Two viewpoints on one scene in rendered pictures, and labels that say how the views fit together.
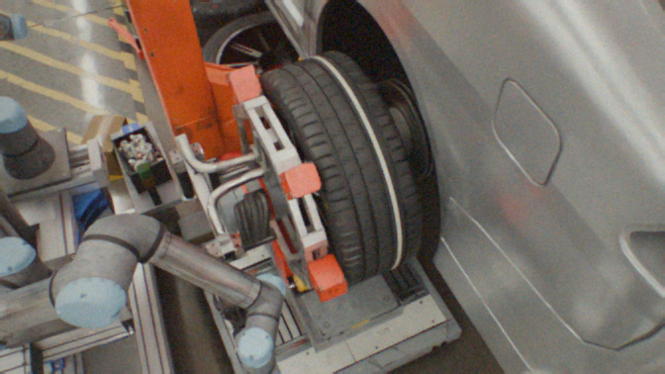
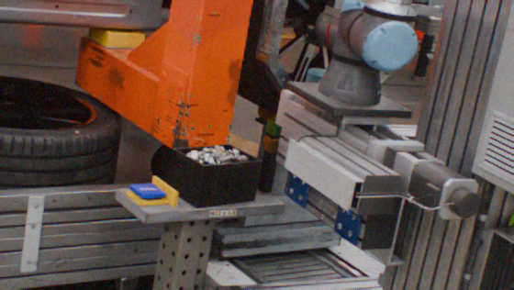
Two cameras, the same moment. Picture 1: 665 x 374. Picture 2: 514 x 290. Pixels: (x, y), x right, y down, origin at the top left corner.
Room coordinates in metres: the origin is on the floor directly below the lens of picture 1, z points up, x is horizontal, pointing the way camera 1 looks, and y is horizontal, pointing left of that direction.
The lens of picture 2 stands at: (2.01, 3.18, 1.34)
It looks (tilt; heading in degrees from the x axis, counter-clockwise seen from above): 16 degrees down; 256
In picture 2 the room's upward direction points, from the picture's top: 10 degrees clockwise
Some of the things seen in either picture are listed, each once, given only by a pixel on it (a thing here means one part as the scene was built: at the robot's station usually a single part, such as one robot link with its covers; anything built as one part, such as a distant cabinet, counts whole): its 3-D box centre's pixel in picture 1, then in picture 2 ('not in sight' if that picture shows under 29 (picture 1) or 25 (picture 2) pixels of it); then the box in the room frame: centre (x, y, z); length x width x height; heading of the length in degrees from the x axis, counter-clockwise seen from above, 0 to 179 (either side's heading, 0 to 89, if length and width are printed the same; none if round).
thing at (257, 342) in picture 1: (258, 344); not in sight; (0.56, 0.18, 0.95); 0.11 x 0.08 x 0.11; 171
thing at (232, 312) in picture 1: (238, 312); not in sight; (0.69, 0.25, 0.86); 0.12 x 0.08 x 0.09; 23
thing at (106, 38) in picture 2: not in sight; (116, 36); (1.73, 0.02, 0.71); 0.14 x 0.14 x 0.05; 23
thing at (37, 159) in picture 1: (24, 149); (352, 75); (1.24, 0.93, 0.87); 0.15 x 0.15 x 0.10
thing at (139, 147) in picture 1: (141, 158); (214, 172); (1.49, 0.71, 0.51); 0.20 x 0.14 x 0.13; 30
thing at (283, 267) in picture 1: (300, 251); not in sight; (1.08, 0.12, 0.48); 0.16 x 0.12 x 0.17; 113
